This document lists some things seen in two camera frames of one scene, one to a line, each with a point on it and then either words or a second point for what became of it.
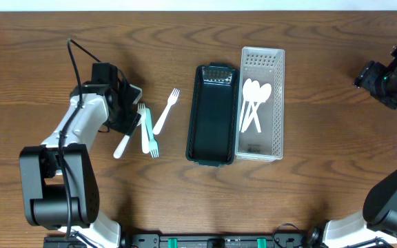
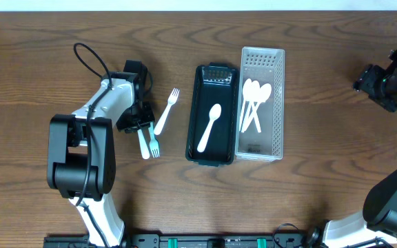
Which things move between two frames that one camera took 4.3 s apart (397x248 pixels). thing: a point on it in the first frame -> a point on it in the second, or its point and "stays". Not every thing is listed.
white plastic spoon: x=253 y=94 stays
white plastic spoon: x=118 y=151 -> x=214 y=112
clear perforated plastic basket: x=265 y=66 stays
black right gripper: x=369 y=78 stays
